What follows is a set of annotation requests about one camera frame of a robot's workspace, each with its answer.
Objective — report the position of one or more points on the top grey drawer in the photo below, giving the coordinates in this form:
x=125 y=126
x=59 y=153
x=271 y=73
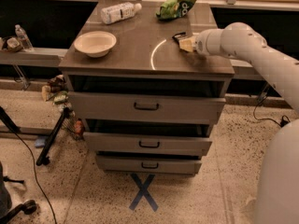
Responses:
x=147 y=108

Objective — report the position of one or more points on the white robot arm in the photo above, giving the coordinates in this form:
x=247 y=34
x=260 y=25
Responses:
x=278 y=190

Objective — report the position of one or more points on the blue sponge on floor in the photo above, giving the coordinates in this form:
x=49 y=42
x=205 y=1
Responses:
x=40 y=141

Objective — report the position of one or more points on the blue tape cross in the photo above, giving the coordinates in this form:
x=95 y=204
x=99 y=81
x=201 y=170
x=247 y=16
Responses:
x=143 y=192

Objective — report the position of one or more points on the black tripod leg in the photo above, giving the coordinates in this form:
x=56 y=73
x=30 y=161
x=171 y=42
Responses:
x=43 y=158

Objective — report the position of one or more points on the white paper bowl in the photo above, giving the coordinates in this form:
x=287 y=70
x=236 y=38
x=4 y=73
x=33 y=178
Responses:
x=95 y=44

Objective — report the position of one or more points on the bottom grey drawer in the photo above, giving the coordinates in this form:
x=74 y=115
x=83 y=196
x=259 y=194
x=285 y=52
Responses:
x=163 y=166

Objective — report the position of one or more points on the black rxbar chocolate wrapper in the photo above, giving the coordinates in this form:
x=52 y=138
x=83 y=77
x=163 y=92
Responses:
x=179 y=36

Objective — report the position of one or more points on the snack pile on floor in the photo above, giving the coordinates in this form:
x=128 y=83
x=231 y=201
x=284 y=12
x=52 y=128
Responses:
x=55 y=90

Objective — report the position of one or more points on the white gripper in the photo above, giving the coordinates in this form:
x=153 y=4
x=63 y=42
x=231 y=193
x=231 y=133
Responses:
x=205 y=43

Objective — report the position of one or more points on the middle grey drawer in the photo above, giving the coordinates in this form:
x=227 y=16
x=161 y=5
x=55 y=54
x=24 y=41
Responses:
x=147 y=144

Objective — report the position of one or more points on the black chair caster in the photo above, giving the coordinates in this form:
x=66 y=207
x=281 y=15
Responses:
x=28 y=208

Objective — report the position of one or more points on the bowl of items on shelf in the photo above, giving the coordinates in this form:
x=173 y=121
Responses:
x=10 y=44

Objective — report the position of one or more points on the white plastic bottle lying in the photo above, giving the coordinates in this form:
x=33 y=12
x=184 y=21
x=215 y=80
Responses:
x=119 y=12

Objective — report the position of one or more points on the green chip bag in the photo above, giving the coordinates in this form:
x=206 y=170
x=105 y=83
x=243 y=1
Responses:
x=174 y=9

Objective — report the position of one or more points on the clear water bottle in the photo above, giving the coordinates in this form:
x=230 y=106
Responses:
x=23 y=37

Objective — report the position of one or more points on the grey drawer cabinet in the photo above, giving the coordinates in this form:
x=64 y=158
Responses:
x=147 y=61

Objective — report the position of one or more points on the grey drawer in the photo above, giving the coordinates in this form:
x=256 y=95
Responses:
x=147 y=144
x=147 y=108
x=163 y=166

